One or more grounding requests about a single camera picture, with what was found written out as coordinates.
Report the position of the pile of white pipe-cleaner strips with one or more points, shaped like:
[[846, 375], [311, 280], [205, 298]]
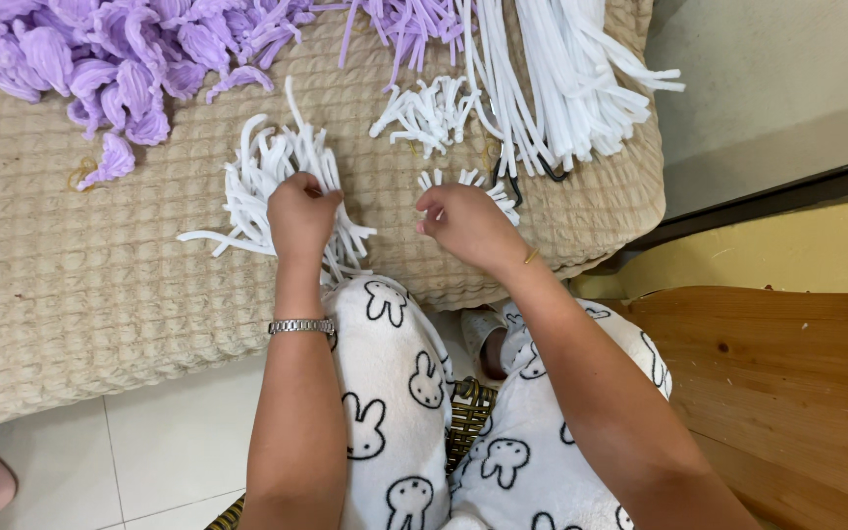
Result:
[[262, 173]]

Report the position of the beige quilted mattress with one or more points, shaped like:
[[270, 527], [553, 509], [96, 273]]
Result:
[[100, 280]]

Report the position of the person's right fingers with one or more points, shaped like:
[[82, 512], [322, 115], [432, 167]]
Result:
[[433, 208]]

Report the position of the silver metal wristwatch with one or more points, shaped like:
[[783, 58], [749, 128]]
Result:
[[302, 326]]

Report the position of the heap of bent white pipe-cleaner bits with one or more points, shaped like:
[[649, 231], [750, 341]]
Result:
[[424, 114]]

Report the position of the person's left fingers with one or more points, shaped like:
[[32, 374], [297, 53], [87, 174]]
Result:
[[319, 190]]

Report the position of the white rabbit-print fleece trousers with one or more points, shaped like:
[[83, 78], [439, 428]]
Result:
[[394, 383]]

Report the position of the bundle of purple pipe cleaners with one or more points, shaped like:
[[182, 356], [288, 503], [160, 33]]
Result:
[[409, 26]]

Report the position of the brown wooden furniture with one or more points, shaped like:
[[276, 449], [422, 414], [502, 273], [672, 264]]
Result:
[[785, 405]]

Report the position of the yellow rubber band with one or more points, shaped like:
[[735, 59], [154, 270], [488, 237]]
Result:
[[79, 175]]

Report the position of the person's right hand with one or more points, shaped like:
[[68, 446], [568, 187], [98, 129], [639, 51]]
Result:
[[475, 224]]

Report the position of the white patterned slipper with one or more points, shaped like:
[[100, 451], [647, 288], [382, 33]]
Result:
[[477, 327]]

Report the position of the bundle of long white pipe cleaners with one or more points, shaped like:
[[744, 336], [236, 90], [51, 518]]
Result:
[[564, 81]]

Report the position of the yellow painted board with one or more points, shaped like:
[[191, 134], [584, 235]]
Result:
[[762, 250]]

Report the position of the pile of purple chenille flowers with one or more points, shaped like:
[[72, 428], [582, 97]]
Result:
[[100, 59]]

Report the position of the person's left hand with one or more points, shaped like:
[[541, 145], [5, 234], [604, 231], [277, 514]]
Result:
[[299, 221]]

